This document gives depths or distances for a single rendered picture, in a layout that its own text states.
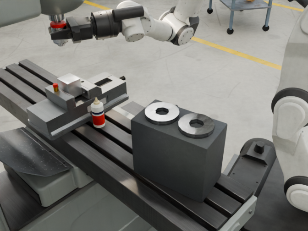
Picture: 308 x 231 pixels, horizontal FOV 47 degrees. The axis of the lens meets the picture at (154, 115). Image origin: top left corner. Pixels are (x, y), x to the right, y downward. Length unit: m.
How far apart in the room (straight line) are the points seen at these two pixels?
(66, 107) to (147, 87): 2.11
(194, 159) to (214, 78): 2.61
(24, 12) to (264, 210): 1.08
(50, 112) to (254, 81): 2.54
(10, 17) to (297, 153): 0.99
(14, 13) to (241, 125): 2.18
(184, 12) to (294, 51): 0.44
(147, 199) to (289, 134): 0.53
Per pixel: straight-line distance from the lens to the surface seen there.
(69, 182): 1.24
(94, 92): 1.22
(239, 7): 4.43
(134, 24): 1.15
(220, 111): 2.96
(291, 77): 1.17
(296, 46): 1.11
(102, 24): 1.13
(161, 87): 3.25
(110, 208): 1.48
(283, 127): 1.21
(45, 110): 1.21
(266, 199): 1.50
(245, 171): 1.56
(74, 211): 1.33
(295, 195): 1.38
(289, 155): 1.33
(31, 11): 0.95
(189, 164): 0.88
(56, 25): 1.13
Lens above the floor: 1.65
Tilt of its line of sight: 35 degrees down
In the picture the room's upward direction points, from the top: 1 degrees counter-clockwise
